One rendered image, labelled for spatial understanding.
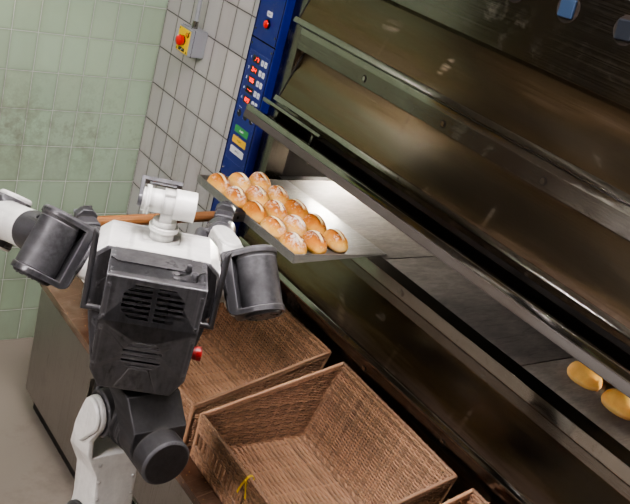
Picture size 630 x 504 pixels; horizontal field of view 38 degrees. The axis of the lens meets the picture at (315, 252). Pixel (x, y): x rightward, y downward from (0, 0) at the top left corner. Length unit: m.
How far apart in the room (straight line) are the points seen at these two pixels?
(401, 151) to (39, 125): 1.66
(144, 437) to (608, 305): 1.06
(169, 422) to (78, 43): 2.00
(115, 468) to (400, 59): 1.33
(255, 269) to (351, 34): 1.06
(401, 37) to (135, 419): 1.31
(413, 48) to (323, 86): 0.42
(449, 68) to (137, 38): 1.64
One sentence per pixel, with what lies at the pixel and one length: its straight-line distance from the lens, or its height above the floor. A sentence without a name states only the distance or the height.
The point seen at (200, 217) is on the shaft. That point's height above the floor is 1.20.
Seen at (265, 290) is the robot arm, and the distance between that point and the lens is 1.95.
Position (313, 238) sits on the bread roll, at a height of 1.22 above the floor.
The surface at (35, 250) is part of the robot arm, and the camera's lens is 1.94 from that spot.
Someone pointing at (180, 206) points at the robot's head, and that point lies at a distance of 1.92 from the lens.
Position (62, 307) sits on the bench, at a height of 0.58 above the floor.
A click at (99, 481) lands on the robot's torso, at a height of 0.79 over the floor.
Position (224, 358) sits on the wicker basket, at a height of 0.59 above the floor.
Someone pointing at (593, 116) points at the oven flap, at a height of 1.84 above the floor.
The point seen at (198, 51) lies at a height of 1.44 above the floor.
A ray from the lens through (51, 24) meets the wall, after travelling 3.64.
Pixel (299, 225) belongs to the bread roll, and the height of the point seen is 1.22.
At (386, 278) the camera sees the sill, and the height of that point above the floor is 1.17.
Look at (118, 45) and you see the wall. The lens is 3.77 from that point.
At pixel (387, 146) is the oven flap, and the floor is 1.51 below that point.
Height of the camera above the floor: 2.22
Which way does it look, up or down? 23 degrees down
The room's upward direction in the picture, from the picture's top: 16 degrees clockwise
